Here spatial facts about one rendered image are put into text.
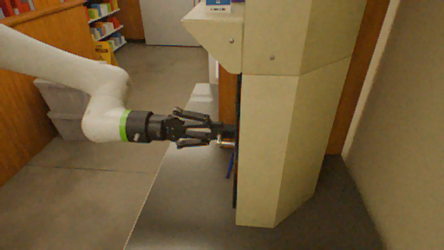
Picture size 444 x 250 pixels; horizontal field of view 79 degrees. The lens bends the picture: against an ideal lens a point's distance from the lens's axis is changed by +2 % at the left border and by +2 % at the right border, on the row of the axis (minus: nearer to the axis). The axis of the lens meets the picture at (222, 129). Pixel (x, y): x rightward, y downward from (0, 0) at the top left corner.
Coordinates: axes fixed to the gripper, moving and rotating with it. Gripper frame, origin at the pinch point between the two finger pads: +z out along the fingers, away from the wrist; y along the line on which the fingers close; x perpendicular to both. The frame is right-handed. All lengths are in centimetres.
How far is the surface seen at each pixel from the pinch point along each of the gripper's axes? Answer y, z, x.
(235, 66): 22.7, 3.2, -10.9
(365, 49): 16, 42, 26
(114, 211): -120, -87, 63
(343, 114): -7.3, 41.1, 26.3
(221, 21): 30.8, 0.4, -10.6
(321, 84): 16.8, 21.9, -4.5
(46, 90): -63, -174, 143
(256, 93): 17.1, 7.6, -10.9
